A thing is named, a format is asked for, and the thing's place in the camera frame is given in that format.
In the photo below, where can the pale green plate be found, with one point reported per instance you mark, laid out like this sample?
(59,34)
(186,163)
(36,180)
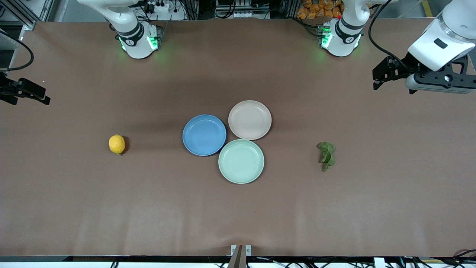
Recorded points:
(241,161)

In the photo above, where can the aluminium frame profile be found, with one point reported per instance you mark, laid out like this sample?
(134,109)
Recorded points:
(22,13)

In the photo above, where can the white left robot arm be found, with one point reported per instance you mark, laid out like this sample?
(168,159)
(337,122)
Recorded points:
(442,26)

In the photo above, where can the yellow lemon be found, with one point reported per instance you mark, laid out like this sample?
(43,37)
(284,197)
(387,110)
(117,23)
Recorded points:
(116,144)

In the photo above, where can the beige plate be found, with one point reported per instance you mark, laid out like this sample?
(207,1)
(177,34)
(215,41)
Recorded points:
(250,120)

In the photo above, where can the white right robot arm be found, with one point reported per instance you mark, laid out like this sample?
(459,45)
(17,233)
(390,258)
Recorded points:
(134,33)

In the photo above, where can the grey electronics box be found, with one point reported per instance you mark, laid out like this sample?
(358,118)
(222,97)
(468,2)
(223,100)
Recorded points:
(241,7)

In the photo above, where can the metal table edge bracket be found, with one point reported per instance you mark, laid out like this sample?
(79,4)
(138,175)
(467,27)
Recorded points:
(241,253)

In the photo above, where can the white power strip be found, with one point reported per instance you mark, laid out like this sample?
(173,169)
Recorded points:
(163,9)

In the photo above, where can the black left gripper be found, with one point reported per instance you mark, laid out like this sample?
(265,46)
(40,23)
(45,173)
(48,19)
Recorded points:
(404,66)

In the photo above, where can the blue plate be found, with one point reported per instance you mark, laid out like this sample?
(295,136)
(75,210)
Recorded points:
(204,135)

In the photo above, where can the green lettuce leaf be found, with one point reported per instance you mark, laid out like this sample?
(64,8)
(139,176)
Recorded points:
(328,153)

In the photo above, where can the bag of orange items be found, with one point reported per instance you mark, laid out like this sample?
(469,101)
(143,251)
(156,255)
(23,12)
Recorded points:
(319,8)

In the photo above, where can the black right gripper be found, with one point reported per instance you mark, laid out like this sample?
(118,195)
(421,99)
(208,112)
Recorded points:
(11,89)

